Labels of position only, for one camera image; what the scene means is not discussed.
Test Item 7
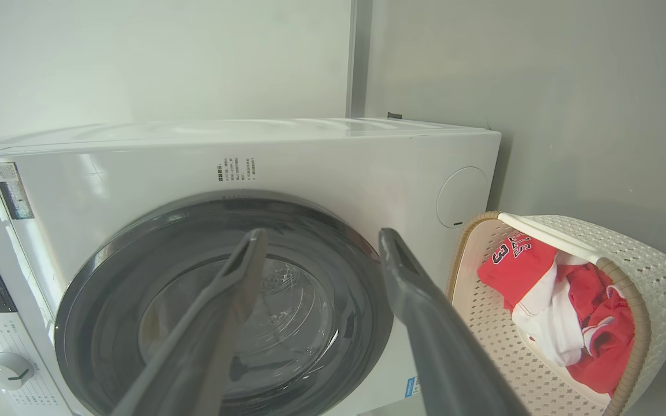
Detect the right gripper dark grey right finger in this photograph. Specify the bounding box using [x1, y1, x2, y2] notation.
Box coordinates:
[379, 228, 530, 416]

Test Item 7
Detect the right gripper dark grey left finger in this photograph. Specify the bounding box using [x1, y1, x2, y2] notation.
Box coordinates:
[112, 228, 269, 416]

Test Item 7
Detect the white perforated laundry basket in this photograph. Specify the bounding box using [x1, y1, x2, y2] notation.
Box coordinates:
[446, 211, 666, 416]

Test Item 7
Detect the black round washing machine door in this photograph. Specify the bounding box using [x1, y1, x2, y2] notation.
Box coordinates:
[54, 191, 394, 416]

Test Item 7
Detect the red garment with number three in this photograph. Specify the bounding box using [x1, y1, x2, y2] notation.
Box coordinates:
[478, 230, 559, 310]

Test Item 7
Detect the round white filter cover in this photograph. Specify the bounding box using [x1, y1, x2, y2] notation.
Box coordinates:
[436, 166, 490, 229]

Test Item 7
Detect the red garment with white trim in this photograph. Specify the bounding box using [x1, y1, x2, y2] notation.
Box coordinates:
[563, 263, 636, 397]

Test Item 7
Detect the small warning text label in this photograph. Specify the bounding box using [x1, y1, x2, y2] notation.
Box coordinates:
[217, 157, 257, 183]

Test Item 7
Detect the white front-load washing machine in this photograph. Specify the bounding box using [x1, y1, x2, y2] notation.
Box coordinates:
[0, 118, 502, 416]

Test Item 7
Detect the white washing machine control knob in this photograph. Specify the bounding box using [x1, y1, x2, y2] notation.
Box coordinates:
[0, 351, 35, 391]

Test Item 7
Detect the grey rectangular machine sticker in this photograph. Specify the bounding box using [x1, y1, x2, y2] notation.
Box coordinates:
[0, 162, 35, 220]

